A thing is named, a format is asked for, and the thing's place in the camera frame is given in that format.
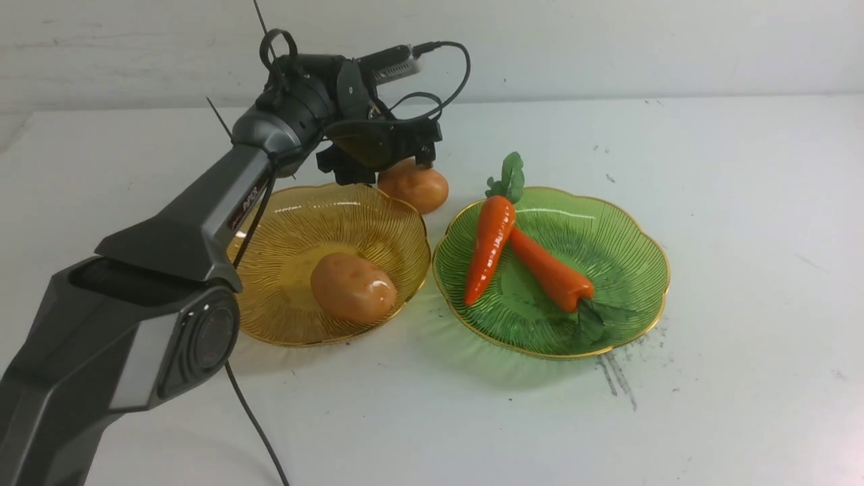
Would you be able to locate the toy carrot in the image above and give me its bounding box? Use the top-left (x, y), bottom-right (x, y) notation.
top-left (464, 152), bottom-right (525, 306)
top-left (508, 227), bottom-right (638, 345)

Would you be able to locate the left robot arm dark grey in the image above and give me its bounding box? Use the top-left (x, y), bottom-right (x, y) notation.
top-left (2, 44), bottom-right (445, 485)

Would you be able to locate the amber ribbed plastic plate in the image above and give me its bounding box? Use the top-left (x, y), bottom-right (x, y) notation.
top-left (238, 184), bottom-right (431, 347)

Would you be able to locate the toy potato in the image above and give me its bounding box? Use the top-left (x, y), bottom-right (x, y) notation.
top-left (377, 158), bottom-right (450, 215)
top-left (310, 252), bottom-right (398, 325)

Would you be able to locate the green ribbed plastic plate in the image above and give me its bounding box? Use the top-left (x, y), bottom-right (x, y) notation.
top-left (432, 186), bottom-right (670, 360)

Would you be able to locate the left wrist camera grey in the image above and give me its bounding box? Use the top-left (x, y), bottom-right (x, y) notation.
top-left (357, 45), bottom-right (423, 87)

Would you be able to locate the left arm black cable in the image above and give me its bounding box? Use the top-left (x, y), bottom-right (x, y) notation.
top-left (207, 0), bottom-right (472, 486)

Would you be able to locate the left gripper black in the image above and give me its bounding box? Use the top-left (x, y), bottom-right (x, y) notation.
top-left (316, 64), bottom-right (443, 186)

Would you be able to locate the toy carrot front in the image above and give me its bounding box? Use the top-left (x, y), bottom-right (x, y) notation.
top-left (464, 152), bottom-right (525, 306)

